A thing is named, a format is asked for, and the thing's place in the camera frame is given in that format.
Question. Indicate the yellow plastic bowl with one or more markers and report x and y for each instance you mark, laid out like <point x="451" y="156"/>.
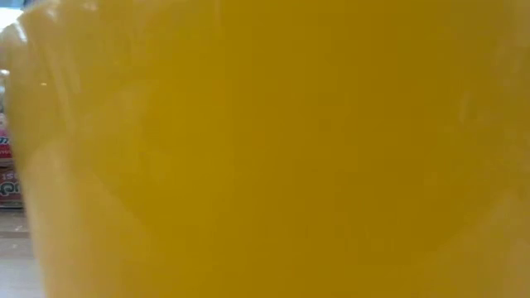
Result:
<point x="265" y="149"/>

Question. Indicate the red yellow chicken ramen packet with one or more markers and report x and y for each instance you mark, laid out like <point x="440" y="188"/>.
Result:
<point x="8" y="188"/>

